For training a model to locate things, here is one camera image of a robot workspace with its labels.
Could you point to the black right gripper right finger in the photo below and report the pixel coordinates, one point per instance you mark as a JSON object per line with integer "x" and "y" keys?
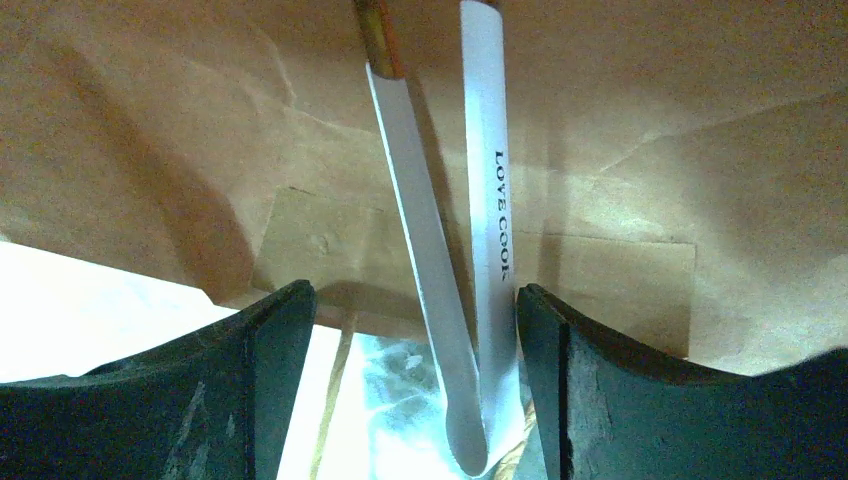
{"x": 610, "y": 407}

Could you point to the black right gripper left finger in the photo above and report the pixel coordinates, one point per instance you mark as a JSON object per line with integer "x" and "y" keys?
{"x": 215, "y": 403}

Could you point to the metal tongs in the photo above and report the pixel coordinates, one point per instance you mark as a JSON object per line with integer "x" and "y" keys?
{"x": 467, "y": 299}

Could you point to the red brown paper bag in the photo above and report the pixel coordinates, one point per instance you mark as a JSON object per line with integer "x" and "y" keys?
{"x": 679, "y": 167}

